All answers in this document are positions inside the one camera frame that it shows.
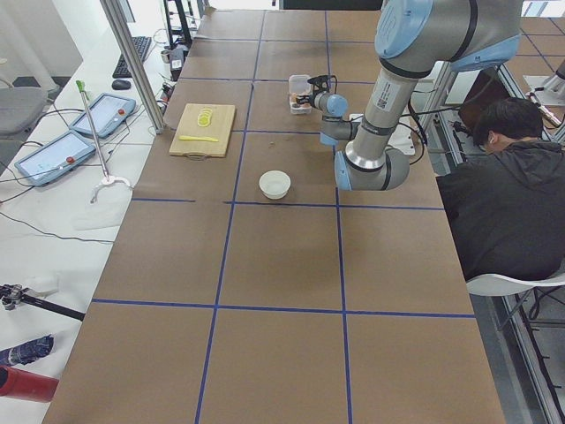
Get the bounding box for near teach pendant tablet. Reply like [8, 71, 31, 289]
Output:
[15, 130, 95, 186]

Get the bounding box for clear plastic egg box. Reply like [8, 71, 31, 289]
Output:
[288, 74, 312, 115]

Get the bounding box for white centre column mount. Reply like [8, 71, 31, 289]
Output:
[343, 67, 438, 163]

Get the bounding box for wooden cutting board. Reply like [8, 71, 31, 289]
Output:
[169, 103, 236, 158]

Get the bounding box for folded blue umbrella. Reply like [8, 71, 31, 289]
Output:
[1, 335, 54, 367]

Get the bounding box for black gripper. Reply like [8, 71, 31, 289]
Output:
[302, 93, 315, 107]

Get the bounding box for teach pendant tablet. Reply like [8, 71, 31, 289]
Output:
[15, 130, 95, 186]
[69, 93, 136, 139]

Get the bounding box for black keyboard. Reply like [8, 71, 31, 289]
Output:
[111, 35, 153, 80]

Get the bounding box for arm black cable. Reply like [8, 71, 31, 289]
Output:
[326, 74, 429, 165]

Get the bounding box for metal reacher grabber stick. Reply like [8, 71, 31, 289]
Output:
[76, 79, 133, 204]

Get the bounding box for yellow plastic knife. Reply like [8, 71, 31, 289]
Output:
[178, 135, 219, 142]

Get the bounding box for seated person dark jacket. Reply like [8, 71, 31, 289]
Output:
[436, 97, 564, 281]

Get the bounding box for black computer mouse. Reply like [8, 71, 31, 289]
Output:
[111, 79, 132, 91]

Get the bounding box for white bowl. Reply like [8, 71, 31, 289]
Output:
[259, 170, 291, 200]

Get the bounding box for far teach pendant tablet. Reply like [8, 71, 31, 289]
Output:
[69, 93, 136, 139]

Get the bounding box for aluminium frame post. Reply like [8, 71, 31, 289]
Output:
[100, 0, 165, 134]

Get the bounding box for white chair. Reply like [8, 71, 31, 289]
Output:
[465, 269, 565, 332]

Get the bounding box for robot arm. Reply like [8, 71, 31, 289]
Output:
[297, 1, 523, 191]

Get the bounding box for black tripod handle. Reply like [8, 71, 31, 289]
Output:
[1, 284, 86, 322]

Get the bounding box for lemon slices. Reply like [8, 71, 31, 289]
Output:
[197, 108, 215, 128]

